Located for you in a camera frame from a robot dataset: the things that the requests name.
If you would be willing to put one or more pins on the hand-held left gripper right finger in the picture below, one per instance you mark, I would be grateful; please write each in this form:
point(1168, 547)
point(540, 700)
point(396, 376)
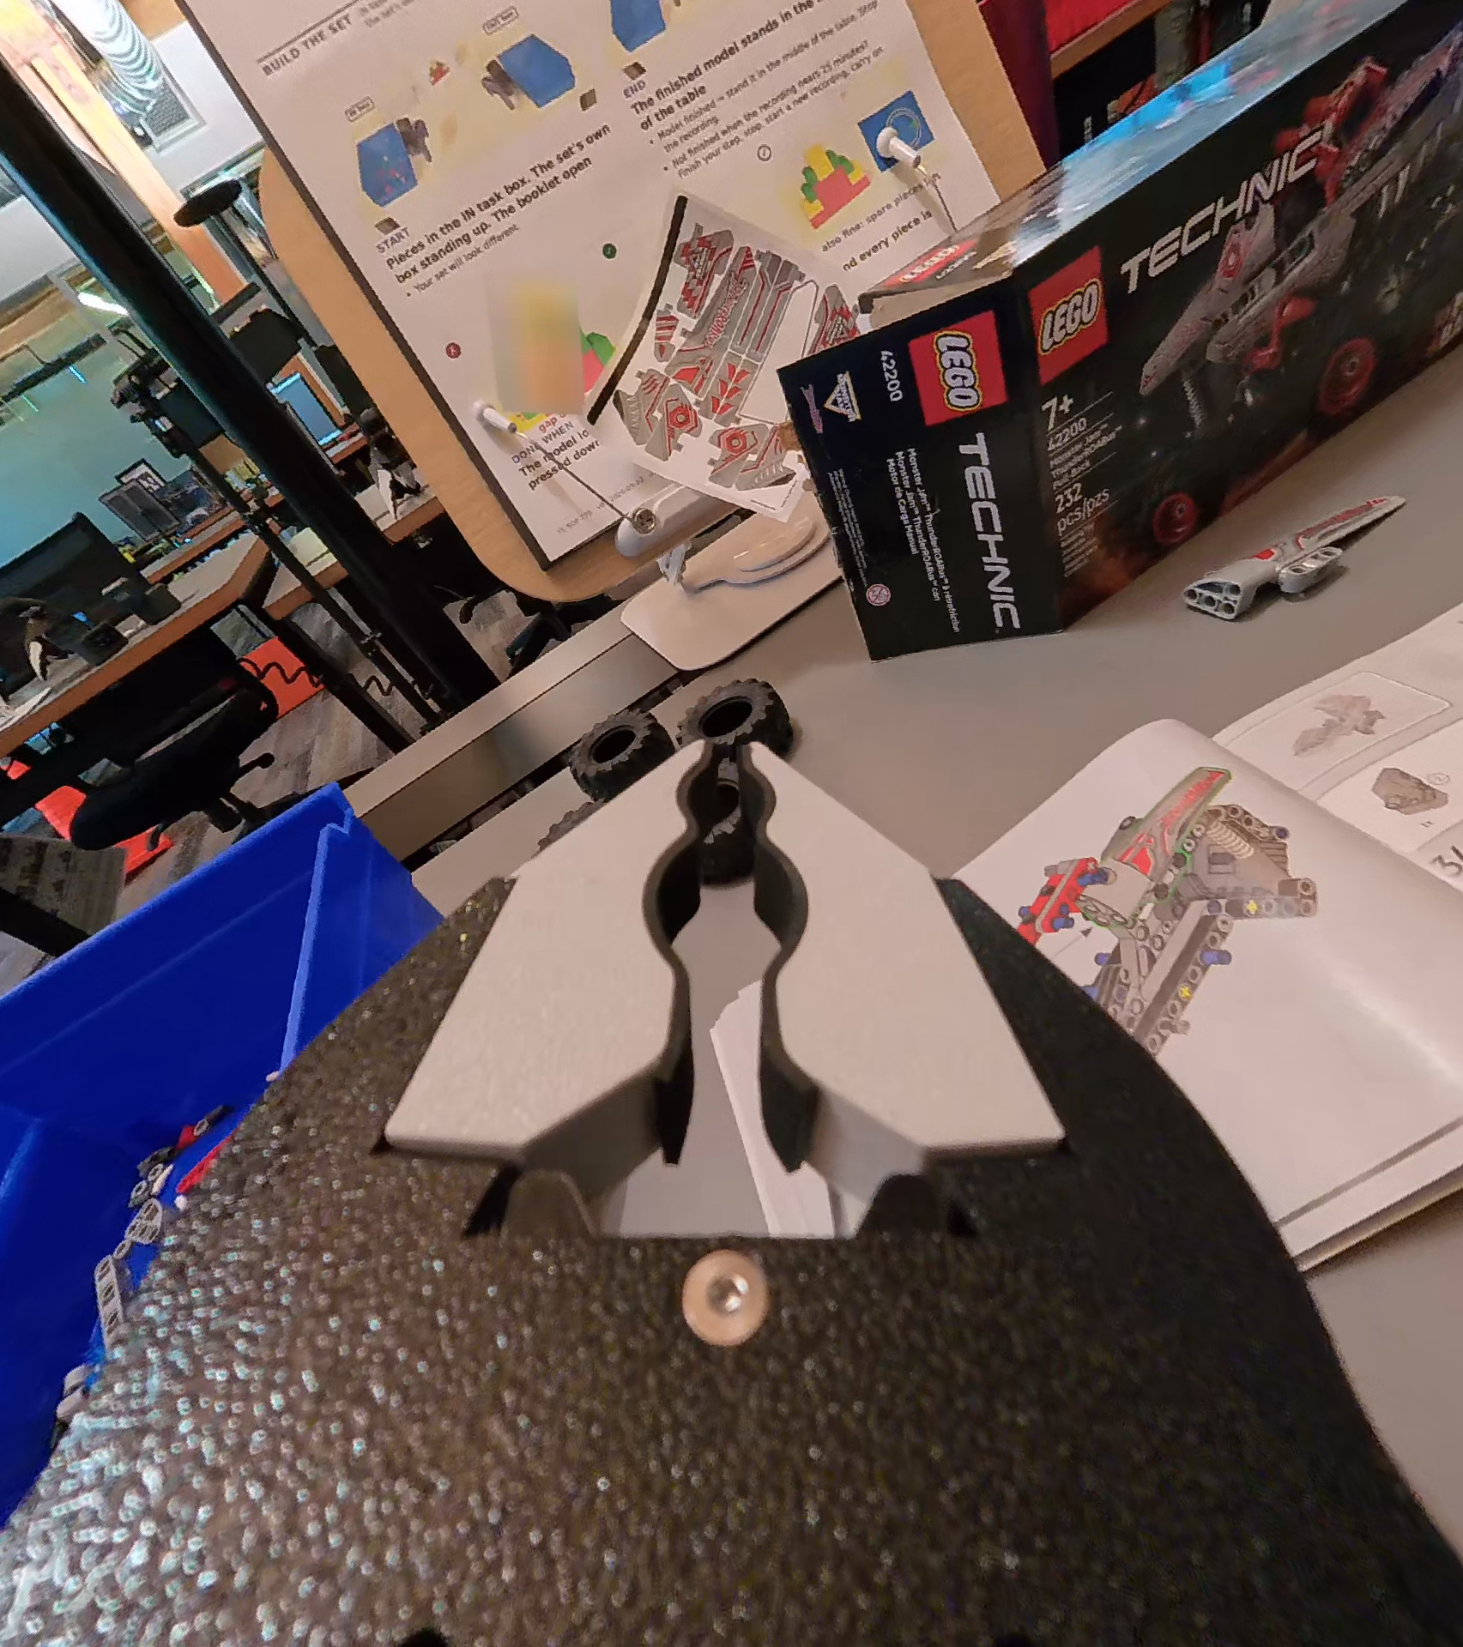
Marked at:
point(909, 1016)

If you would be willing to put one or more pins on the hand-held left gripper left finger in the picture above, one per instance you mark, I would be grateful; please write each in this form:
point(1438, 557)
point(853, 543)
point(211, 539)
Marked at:
point(550, 1016)

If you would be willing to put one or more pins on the white instruction booklet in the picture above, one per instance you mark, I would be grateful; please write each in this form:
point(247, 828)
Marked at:
point(1320, 1029)

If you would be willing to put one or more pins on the black toy tyre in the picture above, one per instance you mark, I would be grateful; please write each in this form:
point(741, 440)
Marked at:
point(741, 716)
point(563, 829)
point(618, 758)
point(726, 836)

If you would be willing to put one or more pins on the pile of small toy parts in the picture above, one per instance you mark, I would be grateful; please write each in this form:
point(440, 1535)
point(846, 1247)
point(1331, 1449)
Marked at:
point(152, 1197)

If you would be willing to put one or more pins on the white board stand base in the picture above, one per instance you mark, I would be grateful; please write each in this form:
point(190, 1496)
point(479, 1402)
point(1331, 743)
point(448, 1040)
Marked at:
point(731, 602)

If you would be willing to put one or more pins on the blue plastic parts bin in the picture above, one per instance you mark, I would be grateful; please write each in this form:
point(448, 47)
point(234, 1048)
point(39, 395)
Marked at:
point(104, 974)

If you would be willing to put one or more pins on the black office chair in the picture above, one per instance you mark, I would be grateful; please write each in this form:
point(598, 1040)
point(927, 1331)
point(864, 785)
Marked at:
point(164, 758)

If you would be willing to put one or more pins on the black toy set box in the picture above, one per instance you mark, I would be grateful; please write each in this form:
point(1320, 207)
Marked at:
point(939, 513)

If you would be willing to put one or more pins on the light wooden display board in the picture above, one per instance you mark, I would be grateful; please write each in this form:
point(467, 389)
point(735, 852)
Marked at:
point(423, 488)

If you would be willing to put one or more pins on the background wooden table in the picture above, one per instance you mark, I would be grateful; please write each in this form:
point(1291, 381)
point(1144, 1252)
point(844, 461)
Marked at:
point(231, 579)

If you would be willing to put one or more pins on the grey red toy panel piece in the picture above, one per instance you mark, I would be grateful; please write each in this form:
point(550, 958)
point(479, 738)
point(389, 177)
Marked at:
point(1246, 585)

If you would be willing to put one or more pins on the white clip pin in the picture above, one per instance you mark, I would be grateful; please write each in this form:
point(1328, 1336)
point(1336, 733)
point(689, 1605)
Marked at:
point(896, 146)
point(495, 418)

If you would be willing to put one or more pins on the black computer monitor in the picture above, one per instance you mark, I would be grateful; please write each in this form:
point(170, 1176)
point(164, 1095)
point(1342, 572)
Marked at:
point(65, 579)

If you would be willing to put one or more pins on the red grey sticker sheet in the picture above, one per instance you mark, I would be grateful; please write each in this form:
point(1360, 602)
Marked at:
point(731, 356)

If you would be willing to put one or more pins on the white printed instruction sheet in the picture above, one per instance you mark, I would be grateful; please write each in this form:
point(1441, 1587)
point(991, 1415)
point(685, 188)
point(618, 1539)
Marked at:
point(522, 189)

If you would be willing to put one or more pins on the black partition post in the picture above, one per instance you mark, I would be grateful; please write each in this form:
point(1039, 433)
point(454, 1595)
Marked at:
point(104, 256)

